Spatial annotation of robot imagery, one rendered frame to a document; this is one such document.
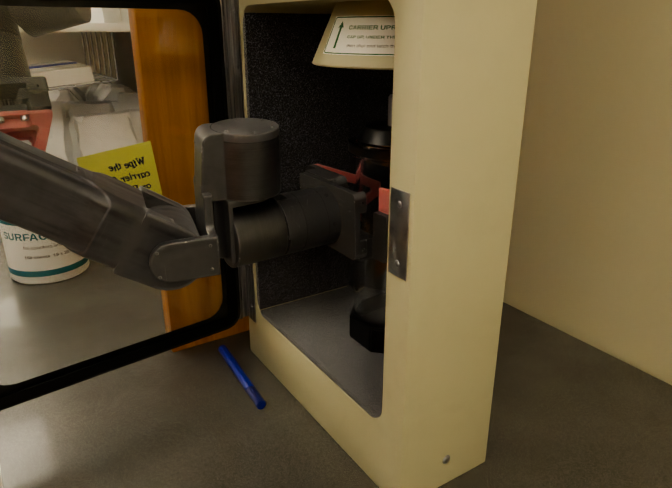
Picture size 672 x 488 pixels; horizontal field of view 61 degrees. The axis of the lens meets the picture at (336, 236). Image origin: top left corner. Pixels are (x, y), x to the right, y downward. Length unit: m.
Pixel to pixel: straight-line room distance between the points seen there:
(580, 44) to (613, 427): 0.48
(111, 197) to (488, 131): 0.29
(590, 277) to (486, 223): 0.41
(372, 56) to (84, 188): 0.25
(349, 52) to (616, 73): 0.41
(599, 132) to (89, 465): 0.72
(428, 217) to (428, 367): 0.13
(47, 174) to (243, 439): 0.34
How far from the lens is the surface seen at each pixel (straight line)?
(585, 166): 0.84
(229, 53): 0.67
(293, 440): 0.64
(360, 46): 0.50
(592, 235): 0.85
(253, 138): 0.46
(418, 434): 0.53
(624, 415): 0.74
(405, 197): 0.42
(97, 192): 0.46
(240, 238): 0.49
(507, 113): 0.47
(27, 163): 0.46
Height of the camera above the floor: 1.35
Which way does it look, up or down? 20 degrees down
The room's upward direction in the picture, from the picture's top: straight up
